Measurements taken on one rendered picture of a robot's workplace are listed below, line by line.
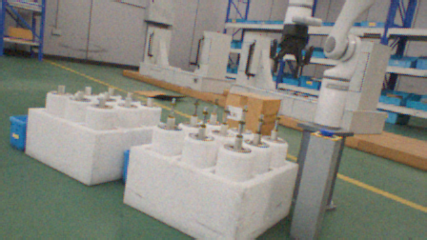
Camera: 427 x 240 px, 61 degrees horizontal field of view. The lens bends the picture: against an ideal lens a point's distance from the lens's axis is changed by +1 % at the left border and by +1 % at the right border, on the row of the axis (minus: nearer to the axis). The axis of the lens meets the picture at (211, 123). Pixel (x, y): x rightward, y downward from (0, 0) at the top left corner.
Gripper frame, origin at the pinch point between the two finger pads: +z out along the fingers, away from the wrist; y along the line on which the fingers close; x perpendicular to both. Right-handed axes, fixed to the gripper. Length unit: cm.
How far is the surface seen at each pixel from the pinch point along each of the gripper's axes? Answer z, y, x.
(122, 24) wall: -40, 53, -663
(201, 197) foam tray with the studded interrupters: 35.3, 25.8, 18.2
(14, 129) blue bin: 39, 86, -49
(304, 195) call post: 33.5, -4.7, 16.8
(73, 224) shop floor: 47, 57, 12
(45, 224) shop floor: 47, 63, 13
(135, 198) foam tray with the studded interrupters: 44, 41, 1
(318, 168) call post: 24.5, -6.2, 18.4
